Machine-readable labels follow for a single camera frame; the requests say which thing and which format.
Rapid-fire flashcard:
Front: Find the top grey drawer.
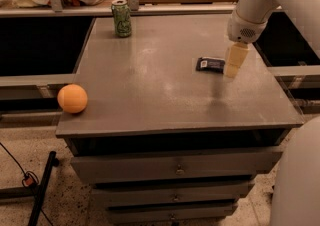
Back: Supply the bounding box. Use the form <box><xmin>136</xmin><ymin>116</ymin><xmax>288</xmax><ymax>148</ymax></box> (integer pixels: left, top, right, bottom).
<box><xmin>71</xmin><ymin>147</ymin><xmax>283</xmax><ymax>184</ymax></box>

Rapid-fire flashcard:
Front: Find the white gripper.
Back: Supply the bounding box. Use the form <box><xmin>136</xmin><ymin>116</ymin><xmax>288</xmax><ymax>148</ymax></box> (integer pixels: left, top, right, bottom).
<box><xmin>223</xmin><ymin>9</ymin><xmax>267</xmax><ymax>78</ymax></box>

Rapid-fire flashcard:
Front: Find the grey drawer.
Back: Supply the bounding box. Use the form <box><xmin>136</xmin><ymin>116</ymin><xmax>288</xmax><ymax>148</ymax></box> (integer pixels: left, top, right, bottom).
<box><xmin>107</xmin><ymin>202</ymin><xmax>238</xmax><ymax>224</ymax></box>
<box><xmin>71</xmin><ymin>147</ymin><xmax>283</xmax><ymax>184</ymax></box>
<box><xmin>92</xmin><ymin>180</ymin><xmax>254</xmax><ymax>207</ymax></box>

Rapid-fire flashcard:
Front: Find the grey drawer cabinet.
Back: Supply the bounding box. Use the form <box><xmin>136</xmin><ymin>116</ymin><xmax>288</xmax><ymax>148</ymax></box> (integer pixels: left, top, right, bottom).
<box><xmin>56</xmin><ymin>14</ymin><xmax>302</xmax><ymax>216</ymax></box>

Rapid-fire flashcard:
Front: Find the black cable with orange clip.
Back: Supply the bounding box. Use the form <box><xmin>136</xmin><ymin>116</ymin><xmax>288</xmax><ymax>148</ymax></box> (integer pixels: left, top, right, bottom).
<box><xmin>0</xmin><ymin>141</ymin><xmax>54</xmax><ymax>226</ymax></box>

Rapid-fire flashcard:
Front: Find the dark blue rxbar wrapper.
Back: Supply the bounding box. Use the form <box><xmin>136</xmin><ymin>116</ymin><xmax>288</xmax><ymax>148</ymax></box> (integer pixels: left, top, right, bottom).
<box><xmin>196</xmin><ymin>57</ymin><xmax>225</xmax><ymax>73</ymax></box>

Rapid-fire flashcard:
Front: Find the green soda can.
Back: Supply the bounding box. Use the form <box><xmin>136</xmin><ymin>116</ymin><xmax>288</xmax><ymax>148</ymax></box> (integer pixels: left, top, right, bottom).
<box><xmin>111</xmin><ymin>0</ymin><xmax>132</xmax><ymax>37</ymax></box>

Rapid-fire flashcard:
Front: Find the orange ball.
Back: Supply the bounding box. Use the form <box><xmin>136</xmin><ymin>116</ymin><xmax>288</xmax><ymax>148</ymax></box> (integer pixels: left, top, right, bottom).
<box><xmin>57</xmin><ymin>84</ymin><xmax>88</xmax><ymax>114</ymax></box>

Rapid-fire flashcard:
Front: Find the bottom grey drawer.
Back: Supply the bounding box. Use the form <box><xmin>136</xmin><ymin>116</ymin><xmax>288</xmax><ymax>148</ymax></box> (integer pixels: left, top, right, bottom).
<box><xmin>107</xmin><ymin>202</ymin><xmax>238</xmax><ymax>224</ymax></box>

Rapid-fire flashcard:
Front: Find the middle grey drawer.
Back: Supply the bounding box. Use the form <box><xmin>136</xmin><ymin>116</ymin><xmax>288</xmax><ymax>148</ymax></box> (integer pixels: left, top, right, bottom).
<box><xmin>92</xmin><ymin>180</ymin><xmax>254</xmax><ymax>207</ymax></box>

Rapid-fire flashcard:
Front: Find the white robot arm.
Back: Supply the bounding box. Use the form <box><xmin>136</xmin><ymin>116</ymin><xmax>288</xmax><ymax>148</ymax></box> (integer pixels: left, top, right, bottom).
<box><xmin>224</xmin><ymin>0</ymin><xmax>320</xmax><ymax>226</ymax></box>

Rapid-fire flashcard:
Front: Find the grey metal rail frame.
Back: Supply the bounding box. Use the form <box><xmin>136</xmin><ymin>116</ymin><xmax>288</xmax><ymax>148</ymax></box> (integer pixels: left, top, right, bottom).
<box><xmin>0</xmin><ymin>0</ymin><xmax>238</xmax><ymax>18</ymax></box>

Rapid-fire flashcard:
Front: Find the black stand leg left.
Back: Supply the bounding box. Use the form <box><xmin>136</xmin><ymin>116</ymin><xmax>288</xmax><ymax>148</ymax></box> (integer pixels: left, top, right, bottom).
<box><xmin>28</xmin><ymin>151</ymin><xmax>59</xmax><ymax>226</ymax></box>

